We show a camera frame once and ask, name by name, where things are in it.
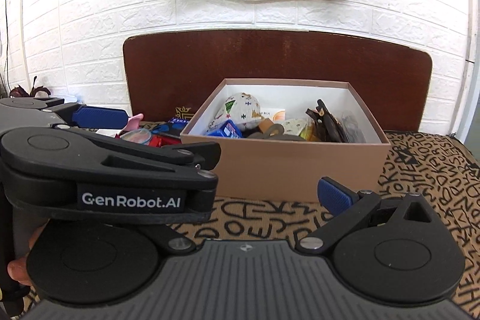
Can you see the white box with orange print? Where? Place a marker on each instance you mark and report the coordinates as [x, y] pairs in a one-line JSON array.
[[272, 113]]

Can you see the pink cardboard box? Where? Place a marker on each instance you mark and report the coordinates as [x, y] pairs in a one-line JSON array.
[[281, 170]]

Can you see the dark box with gold pattern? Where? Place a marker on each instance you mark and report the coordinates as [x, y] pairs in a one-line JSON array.
[[185, 113]]

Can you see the round clear-lid tin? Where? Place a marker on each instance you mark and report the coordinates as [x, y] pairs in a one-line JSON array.
[[137, 136]]

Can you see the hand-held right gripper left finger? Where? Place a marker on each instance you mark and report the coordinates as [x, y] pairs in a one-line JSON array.
[[177, 243]]

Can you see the grey steel wool scrubber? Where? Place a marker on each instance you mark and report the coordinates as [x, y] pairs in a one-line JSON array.
[[285, 137]]

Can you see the person's left hand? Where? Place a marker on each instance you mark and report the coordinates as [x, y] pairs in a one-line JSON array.
[[18, 272]]

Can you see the red packet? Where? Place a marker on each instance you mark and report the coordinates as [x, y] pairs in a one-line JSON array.
[[165, 140]]

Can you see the white floral cloth pad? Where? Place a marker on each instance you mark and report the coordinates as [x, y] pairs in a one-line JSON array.
[[296, 125]]

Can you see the orange snack packet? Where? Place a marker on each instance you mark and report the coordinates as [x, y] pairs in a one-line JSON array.
[[306, 133]]

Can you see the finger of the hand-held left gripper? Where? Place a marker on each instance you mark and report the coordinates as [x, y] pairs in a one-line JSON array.
[[176, 155], [99, 118]]

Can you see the pink toy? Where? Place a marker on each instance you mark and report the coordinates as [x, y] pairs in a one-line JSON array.
[[134, 122]]

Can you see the brown wooden headboard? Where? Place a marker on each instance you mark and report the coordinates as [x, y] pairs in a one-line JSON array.
[[281, 57]]

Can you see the brown tape roll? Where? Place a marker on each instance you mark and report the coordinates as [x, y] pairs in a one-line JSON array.
[[268, 125]]

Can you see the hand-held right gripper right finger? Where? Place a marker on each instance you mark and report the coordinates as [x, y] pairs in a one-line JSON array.
[[335, 194]]

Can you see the dried dark plant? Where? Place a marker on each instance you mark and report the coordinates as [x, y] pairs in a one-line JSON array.
[[30, 89]]

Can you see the letter-print blanket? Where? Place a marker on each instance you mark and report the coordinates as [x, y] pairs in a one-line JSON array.
[[431, 170]]

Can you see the white patterned fabric pouch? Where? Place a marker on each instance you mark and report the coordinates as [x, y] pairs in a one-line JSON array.
[[240, 108]]

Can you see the blue patterned packet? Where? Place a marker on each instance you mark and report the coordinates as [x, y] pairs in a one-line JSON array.
[[168, 125]]

